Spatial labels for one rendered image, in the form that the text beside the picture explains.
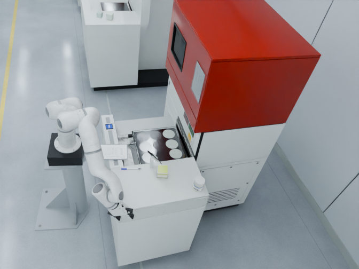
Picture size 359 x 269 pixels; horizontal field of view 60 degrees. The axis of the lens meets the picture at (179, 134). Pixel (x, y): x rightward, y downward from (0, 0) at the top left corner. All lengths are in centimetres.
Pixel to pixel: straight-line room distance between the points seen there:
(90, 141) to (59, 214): 161
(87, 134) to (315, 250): 254
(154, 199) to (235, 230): 133
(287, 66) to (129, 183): 127
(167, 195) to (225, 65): 92
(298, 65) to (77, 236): 230
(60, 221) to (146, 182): 121
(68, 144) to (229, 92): 121
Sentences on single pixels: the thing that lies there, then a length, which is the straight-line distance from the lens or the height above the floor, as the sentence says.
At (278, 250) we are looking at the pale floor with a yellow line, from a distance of 328.
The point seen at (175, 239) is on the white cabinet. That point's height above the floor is 37.
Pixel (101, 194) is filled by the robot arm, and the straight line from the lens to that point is 172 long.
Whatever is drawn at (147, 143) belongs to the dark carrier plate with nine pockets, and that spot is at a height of 90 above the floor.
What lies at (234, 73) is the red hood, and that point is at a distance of 190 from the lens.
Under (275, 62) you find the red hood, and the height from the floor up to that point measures 178.
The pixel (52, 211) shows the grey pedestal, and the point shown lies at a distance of 320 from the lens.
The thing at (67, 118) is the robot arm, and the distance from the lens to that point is 177.
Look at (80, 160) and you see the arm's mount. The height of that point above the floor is 88.
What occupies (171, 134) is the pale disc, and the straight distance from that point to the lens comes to 256.
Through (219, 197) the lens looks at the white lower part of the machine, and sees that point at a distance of 303.
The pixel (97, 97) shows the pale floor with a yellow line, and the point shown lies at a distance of 427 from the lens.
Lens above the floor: 272
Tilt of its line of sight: 45 degrees down
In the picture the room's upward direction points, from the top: 11 degrees clockwise
